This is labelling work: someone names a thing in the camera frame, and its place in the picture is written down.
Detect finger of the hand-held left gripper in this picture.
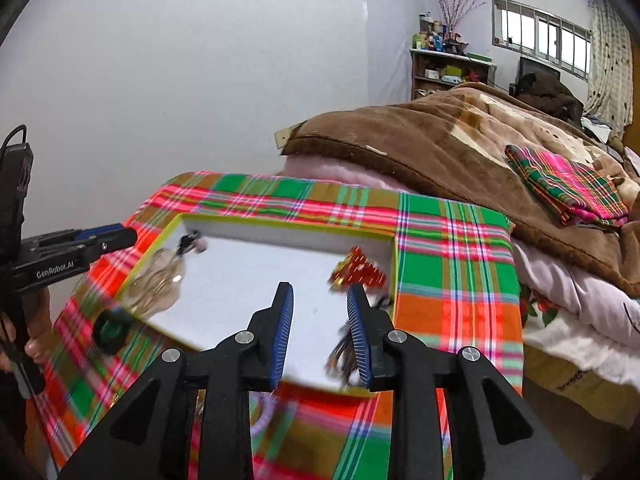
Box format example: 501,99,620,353
74,223,139,264

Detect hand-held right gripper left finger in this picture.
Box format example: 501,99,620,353
57,281,296,480

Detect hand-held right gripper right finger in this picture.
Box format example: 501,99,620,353
346,284,583,480

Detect white tray with yellow rim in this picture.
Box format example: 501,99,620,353
117,212,401,399

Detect person's left hand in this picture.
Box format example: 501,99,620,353
0,287,54,375

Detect brown tassel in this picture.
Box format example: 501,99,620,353
325,294,392,387

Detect plaid table cloth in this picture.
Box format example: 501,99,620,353
37,171,525,480

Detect pink blanket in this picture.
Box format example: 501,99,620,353
282,155,402,194

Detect cream board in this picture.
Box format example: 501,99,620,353
274,124,304,150

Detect brown fleece blanket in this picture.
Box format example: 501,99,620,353
280,82,640,299

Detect floral bed sheet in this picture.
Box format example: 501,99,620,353
510,240,640,392

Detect folded plaid cloth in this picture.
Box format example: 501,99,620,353
504,144,630,229

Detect wooden shelf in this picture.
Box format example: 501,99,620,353
410,48,497,101

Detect group of bottles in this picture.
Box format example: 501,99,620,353
412,12,469,56

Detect dark clothing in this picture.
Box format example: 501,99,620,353
515,71,585,124

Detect black monitor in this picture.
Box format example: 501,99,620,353
517,56,562,96

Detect dry branches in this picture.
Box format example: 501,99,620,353
433,0,487,37

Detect window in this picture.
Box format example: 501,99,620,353
490,0,592,81

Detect spotted curtain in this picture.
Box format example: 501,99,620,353
584,0,635,137

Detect red bead bracelet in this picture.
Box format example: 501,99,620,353
327,246,387,289

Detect purple bead bracelet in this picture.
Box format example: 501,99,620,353
249,392,279,437

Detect black hair tie pink bead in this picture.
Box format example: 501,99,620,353
176,231,207,256

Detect black ring with green stone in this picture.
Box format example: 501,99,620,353
92,307,134,356

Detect black cable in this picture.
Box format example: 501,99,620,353
0,124,29,152

